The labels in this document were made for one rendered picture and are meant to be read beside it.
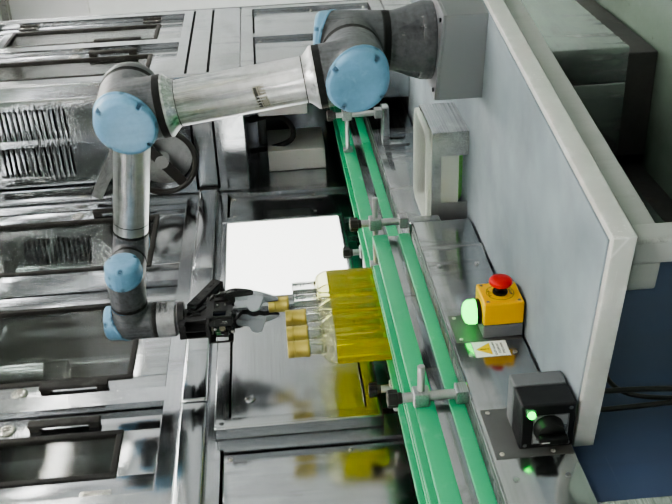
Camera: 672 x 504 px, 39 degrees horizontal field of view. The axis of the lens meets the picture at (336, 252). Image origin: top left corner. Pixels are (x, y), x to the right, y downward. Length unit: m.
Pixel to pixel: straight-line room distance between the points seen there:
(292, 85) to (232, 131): 1.13
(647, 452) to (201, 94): 0.95
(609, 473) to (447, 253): 0.64
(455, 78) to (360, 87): 0.23
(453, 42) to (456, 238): 0.41
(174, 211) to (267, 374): 0.94
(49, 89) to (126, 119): 1.13
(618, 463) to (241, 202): 1.68
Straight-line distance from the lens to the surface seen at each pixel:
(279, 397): 1.99
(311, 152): 3.00
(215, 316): 1.98
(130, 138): 1.74
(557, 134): 1.43
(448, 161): 2.04
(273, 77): 1.72
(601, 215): 1.27
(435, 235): 1.98
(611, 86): 2.99
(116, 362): 2.25
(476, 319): 1.65
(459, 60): 1.84
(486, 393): 1.54
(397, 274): 1.87
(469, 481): 1.42
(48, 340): 2.37
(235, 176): 2.90
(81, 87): 2.83
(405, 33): 1.84
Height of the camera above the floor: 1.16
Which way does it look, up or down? 3 degrees down
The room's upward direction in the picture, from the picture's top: 94 degrees counter-clockwise
